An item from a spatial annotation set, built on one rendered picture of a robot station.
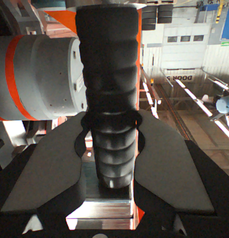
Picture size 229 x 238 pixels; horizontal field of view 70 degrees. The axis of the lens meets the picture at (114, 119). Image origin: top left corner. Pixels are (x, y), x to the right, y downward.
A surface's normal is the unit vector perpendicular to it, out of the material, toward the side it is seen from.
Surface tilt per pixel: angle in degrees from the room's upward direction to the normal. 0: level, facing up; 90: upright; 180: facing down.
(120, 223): 90
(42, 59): 131
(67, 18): 90
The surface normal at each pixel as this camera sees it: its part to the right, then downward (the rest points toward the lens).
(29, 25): -0.02, 0.50
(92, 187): -0.04, -0.87
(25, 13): 0.00, 0.79
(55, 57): -0.05, -0.19
